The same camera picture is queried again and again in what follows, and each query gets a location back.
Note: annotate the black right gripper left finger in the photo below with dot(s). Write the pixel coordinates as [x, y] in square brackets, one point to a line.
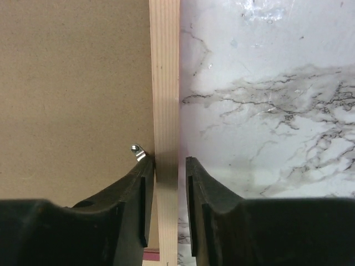
[109, 228]

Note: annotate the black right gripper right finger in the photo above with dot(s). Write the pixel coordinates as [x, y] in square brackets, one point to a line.
[226, 229]

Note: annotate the brown frame backing board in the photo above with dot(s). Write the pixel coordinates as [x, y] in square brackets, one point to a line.
[76, 92]

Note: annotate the pink wooden picture frame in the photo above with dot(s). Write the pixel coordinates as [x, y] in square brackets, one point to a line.
[165, 44]

